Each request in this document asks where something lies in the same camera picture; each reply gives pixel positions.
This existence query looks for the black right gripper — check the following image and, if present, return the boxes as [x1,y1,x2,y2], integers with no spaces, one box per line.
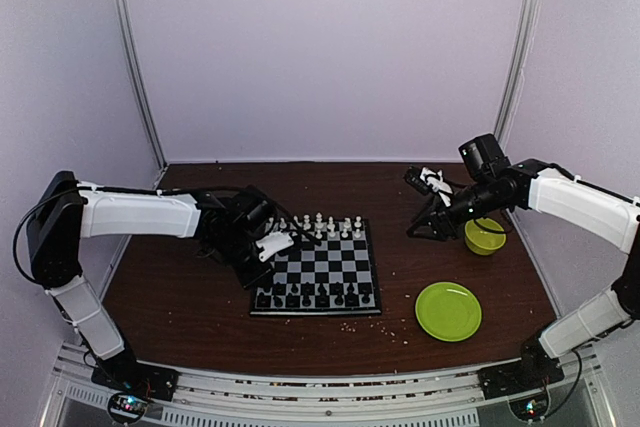
[407,176,508,242]

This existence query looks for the black king piece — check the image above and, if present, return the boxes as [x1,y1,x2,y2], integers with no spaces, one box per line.
[315,284,330,309]

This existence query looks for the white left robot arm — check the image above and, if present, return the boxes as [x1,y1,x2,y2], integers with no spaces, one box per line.
[12,171,294,391]

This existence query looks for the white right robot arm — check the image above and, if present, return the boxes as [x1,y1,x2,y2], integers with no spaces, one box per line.
[404,134,639,389]

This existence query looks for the green bowl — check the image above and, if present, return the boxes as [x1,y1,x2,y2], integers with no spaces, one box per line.
[464,218,507,256]

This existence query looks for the green plate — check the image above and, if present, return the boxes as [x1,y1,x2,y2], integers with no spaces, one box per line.
[414,281,483,343]

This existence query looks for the black and white chessboard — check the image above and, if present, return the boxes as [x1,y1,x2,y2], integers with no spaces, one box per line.
[249,216,382,316]

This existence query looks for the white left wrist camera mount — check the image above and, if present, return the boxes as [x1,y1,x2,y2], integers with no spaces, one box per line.
[255,232,294,262]

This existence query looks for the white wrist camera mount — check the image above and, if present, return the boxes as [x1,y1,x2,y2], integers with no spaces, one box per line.
[419,167,454,207]
[255,232,294,262]

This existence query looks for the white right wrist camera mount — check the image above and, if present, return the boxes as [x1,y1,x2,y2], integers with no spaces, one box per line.
[419,167,454,207]

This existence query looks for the front aluminium rail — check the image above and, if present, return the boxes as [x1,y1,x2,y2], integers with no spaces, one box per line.
[49,341,616,427]

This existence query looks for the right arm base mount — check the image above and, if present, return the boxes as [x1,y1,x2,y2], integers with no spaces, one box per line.
[478,337,564,422]

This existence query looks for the left aluminium frame post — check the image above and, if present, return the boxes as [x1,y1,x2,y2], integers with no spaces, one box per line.
[114,0,168,170]

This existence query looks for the aluminium frame post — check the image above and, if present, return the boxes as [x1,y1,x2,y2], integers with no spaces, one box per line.
[114,0,168,170]
[494,0,540,147]

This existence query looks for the right aluminium frame post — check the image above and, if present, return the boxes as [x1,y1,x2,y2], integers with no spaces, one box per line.
[494,0,540,147]

